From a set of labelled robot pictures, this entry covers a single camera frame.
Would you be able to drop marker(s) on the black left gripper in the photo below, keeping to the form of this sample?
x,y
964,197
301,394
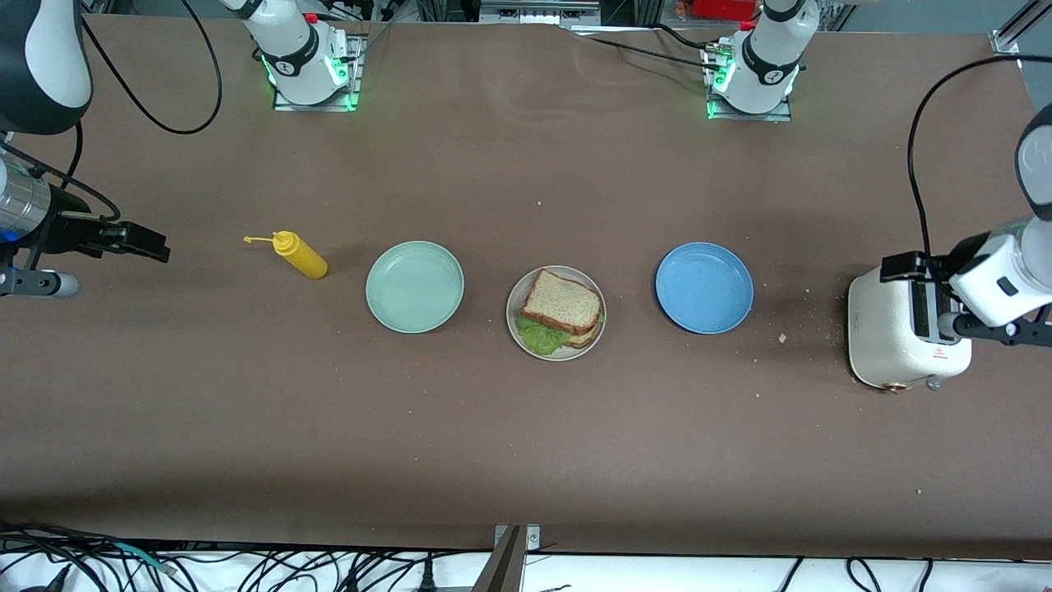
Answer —
x,y
958,254

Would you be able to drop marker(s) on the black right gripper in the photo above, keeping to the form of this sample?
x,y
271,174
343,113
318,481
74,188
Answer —
x,y
64,228

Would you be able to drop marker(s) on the yellow mustard squeeze bottle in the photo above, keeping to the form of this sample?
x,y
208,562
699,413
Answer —
x,y
304,259

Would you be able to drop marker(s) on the light brown bread slice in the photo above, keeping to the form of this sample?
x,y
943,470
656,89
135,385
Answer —
x,y
585,337

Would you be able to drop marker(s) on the dark crust bread slice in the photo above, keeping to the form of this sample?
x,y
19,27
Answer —
x,y
563,300

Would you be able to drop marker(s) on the green lettuce leaf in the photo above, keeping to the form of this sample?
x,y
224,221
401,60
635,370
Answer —
x,y
538,337

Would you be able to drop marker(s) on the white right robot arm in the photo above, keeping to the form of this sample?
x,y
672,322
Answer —
x,y
296,66

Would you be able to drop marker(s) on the blue plate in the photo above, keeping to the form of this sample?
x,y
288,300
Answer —
x,y
704,288

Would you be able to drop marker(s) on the mint green plate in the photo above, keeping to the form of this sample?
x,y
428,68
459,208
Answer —
x,y
415,288

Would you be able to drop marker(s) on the beige plate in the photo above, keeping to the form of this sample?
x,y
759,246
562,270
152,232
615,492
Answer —
x,y
516,312

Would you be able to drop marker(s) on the white toaster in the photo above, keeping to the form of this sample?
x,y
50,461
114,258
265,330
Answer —
x,y
879,329

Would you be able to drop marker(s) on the red box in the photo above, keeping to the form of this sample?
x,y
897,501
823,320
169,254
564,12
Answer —
x,y
723,8

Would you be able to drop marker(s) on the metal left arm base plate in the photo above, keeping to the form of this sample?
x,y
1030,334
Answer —
x,y
777,117

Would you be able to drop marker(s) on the aluminium frame profile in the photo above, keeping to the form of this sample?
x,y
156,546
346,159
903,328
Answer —
x,y
1007,41

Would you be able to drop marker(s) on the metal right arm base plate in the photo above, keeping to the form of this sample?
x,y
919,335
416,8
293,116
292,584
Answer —
x,y
356,57

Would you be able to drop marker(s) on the grey metal frame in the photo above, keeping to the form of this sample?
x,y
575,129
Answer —
x,y
538,12

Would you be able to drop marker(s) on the aluminium profile post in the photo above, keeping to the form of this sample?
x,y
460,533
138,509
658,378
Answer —
x,y
509,559

